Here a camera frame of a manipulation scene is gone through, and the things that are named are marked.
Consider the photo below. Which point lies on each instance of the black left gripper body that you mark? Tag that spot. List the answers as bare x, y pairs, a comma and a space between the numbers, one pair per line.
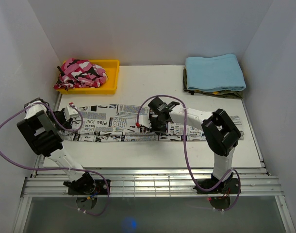
61, 122

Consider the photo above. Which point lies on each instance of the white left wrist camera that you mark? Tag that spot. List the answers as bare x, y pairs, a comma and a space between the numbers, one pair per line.
71, 111

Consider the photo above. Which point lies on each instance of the yellow plastic tray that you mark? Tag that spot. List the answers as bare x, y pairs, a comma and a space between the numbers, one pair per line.
109, 88

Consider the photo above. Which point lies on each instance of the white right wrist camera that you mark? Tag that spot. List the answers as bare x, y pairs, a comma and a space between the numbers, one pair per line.
143, 120

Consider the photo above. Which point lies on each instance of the light blue folded trousers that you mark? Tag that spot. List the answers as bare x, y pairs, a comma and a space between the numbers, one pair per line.
214, 74

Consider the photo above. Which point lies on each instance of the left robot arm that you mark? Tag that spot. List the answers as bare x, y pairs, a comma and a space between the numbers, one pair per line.
41, 129

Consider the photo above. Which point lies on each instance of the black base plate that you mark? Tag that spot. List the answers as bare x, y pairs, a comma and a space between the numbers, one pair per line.
99, 187
227, 187

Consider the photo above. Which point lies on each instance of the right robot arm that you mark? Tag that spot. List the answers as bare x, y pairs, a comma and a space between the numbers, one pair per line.
220, 132

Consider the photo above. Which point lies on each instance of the aluminium rail frame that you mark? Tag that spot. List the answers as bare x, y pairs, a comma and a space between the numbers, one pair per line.
142, 177

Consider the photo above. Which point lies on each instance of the pink camouflage trousers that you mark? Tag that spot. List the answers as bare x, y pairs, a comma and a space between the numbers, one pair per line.
78, 73

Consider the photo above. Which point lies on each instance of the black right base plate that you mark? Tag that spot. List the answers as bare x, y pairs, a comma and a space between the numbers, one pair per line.
227, 187

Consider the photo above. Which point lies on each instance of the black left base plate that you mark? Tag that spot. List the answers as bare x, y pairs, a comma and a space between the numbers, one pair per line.
99, 187

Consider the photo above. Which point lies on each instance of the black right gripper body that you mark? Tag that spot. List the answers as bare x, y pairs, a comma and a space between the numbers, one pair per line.
157, 125

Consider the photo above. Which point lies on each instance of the olive camouflage folded trousers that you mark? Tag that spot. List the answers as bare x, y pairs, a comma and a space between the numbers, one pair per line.
225, 94

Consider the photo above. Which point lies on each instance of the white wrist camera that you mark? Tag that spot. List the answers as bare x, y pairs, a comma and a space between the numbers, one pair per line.
143, 120
71, 111

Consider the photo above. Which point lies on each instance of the newspaper print trousers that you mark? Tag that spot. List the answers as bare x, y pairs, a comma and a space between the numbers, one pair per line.
116, 123

